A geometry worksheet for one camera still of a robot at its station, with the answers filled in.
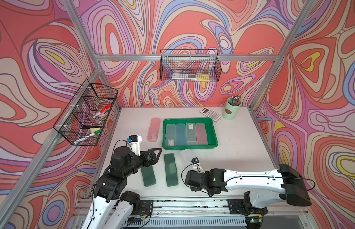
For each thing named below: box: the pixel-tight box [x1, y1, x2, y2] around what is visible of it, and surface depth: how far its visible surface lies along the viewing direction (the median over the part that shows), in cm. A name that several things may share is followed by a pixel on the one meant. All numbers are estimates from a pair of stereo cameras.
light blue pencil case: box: [175, 123, 187, 146], surface depth 104 cm
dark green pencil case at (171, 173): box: [164, 153, 179, 188], surface depth 88 cm
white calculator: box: [199, 106, 222, 123], surface depth 117 cm
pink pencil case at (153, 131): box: [146, 117, 161, 143], surface depth 110 cm
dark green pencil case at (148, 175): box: [141, 165, 157, 188], surface depth 84 cm
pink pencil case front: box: [195, 122, 209, 146], surface depth 103 cm
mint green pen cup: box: [222, 94, 242, 121], surface depth 107 cm
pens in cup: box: [227, 94, 242, 106], surface depth 107 cm
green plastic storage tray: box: [162, 117, 219, 150], surface depth 106 cm
